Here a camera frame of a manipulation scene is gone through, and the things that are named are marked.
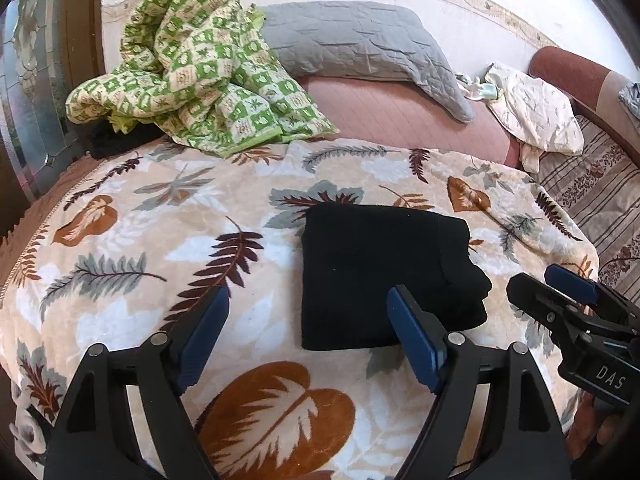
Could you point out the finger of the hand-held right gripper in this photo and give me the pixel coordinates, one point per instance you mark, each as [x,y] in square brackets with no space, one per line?
[540,305]
[570,282]

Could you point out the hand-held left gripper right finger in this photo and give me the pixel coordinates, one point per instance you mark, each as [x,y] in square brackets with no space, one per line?
[415,335]

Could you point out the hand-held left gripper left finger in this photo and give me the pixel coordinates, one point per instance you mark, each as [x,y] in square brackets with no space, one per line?
[205,330]

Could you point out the black pants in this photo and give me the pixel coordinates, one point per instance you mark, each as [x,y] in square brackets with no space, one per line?
[375,270]

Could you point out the person's right hand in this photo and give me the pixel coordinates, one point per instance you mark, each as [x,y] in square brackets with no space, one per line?
[597,430]

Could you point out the striped floral sheet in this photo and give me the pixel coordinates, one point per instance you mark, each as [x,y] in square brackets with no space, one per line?
[600,190]

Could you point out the leaf print blanket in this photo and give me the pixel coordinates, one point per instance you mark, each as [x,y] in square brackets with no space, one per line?
[150,240]

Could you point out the white floral cloth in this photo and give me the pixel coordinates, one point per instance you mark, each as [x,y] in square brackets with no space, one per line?
[535,110]

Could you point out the grey cloth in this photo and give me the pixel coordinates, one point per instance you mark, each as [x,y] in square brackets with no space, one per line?
[631,100]

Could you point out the dark cloth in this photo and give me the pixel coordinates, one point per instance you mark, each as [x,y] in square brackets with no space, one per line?
[110,142]

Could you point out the small mint cloth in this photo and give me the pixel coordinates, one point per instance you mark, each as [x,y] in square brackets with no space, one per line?
[482,91]

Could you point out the brown fringed bedspread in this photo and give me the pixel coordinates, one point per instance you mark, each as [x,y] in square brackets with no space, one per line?
[30,210]

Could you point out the pink mattress sheet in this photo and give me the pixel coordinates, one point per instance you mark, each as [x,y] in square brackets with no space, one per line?
[400,115]

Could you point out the green checked blanket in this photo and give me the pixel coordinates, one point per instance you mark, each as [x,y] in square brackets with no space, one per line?
[210,70]

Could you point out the patterned glass door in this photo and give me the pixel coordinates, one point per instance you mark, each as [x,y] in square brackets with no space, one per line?
[35,110]

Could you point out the grey quilted pillow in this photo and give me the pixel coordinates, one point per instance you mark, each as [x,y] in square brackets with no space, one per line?
[350,40]

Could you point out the wooden door frame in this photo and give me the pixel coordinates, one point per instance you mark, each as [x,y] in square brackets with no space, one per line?
[82,35]

